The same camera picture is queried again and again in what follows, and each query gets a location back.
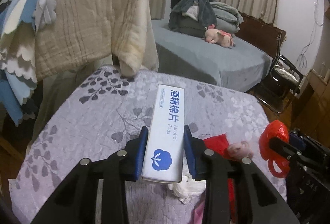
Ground white hanging wall cables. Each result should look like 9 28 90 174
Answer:
296 0 326 69

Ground wooden wardrobe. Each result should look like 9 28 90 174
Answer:
291 9 329 147

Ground pink sock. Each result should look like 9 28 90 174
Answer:
227 141 254 160

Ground blue white scalloped blanket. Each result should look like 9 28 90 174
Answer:
1 0 57 125

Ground black folding chair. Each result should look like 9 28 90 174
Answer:
253 33 304 114

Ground dark teal fleece blanket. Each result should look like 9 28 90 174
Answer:
168 0 217 30

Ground beige quilted blanket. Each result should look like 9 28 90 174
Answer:
35 0 159 80

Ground white tissue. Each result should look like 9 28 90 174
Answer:
167 175 206 204

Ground pink plush pig toy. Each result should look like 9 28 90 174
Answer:
205 27 236 49

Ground bed with grey-blue sheet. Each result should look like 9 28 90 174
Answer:
152 20 272 92

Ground pink face mask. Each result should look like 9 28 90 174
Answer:
193 201 205 224

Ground white alcohol pads box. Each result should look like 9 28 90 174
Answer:
141 84 185 184

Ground grey floral quilted mattress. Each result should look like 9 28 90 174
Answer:
9 65 286 223

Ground folded grey duvet pile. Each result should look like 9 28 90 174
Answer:
210 1 244 34

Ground dark wooden headboard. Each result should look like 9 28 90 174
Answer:
236 13 286 58

